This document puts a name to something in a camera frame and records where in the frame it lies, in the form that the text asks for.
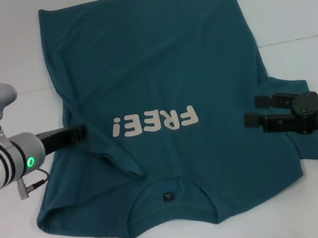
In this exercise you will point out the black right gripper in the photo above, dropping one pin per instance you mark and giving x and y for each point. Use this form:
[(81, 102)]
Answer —
[(315, 112)]

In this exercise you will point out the teal FREE print t-shirt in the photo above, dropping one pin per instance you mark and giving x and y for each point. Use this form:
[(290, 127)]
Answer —
[(152, 51)]

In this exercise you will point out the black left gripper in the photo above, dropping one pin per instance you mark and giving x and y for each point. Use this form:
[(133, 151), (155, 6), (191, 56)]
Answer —
[(54, 141)]

